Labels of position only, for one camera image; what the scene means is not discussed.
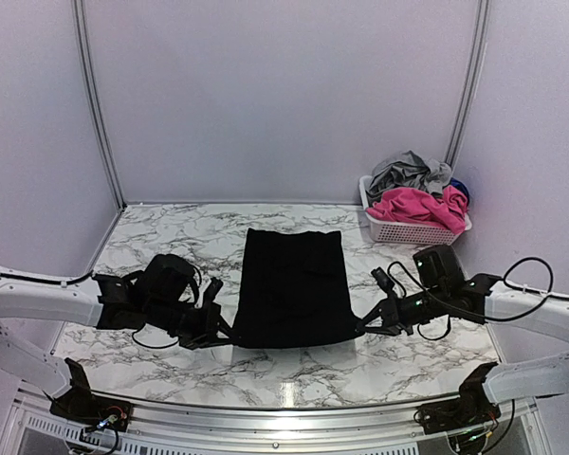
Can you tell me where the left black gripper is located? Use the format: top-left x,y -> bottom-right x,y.
145,296 -> 239,350

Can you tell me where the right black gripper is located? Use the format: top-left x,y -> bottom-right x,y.
357,283 -> 448,336

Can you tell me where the black t-shirt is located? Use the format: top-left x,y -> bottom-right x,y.
232,228 -> 363,349

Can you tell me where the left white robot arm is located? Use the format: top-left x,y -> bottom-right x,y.
0,254 -> 234,422

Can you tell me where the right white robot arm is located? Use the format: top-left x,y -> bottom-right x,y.
358,263 -> 569,425

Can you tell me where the white plastic laundry basket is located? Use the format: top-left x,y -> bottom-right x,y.
359,175 -> 471,246

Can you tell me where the pink garment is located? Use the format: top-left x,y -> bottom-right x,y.
366,186 -> 468,234

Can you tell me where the grey garment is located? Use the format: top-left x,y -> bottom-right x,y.
366,151 -> 452,201

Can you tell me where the blue garment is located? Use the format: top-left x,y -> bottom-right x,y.
450,178 -> 470,202

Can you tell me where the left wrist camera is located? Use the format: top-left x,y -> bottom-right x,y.
143,254 -> 202,305

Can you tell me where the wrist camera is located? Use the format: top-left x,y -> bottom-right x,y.
413,245 -> 466,290
143,254 -> 202,305

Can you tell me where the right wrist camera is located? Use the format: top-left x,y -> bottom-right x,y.
413,245 -> 466,290

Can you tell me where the aluminium front rail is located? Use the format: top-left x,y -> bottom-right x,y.
0,385 -> 552,454

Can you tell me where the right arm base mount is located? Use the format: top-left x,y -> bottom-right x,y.
413,396 -> 501,434

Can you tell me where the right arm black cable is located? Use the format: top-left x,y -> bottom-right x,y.
388,256 -> 569,340

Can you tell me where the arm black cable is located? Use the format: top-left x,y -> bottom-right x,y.
388,256 -> 569,340
0,269 -> 181,350

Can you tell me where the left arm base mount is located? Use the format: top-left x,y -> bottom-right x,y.
49,395 -> 132,431

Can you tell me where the left aluminium frame post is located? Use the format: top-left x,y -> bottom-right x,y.
71,0 -> 127,211

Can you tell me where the aluminium frame post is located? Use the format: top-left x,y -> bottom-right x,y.
71,0 -> 127,211
445,0 -> 492,169

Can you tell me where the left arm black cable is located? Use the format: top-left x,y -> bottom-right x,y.
0,269 -> 181,350

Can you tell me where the right aluminium frame post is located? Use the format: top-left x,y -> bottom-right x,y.
445,0 -> 492,169

